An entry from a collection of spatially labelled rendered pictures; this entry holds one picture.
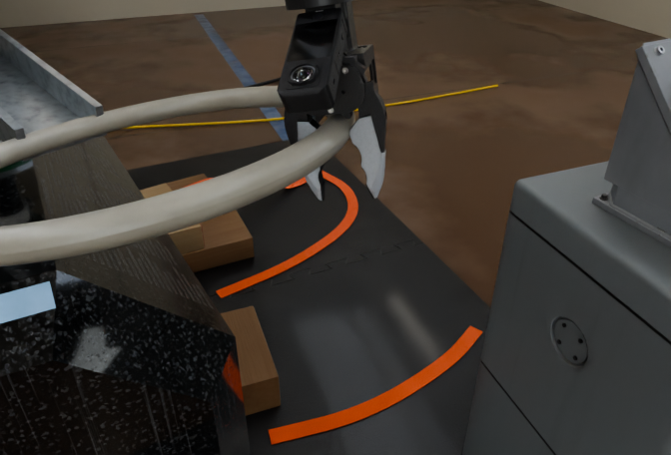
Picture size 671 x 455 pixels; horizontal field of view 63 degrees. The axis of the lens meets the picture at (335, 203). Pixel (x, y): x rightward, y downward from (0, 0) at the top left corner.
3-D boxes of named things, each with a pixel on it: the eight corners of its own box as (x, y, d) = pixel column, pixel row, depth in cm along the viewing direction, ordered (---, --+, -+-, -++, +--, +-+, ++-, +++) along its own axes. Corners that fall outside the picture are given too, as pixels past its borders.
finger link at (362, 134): (405, 174, 62) (378, 97, 59) (399, 195, 57) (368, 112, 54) (379, 181, 63) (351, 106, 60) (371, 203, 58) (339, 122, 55)
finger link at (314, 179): (334, 184, 64) (339, 107, 60) (321, 205, 59) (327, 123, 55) (308, 180, 65) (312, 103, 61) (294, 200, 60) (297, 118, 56)
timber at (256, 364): (281, 405, 153) (279, 376, 147) (238, 418, 150) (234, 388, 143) (256, 332, 177) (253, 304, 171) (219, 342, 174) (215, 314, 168)
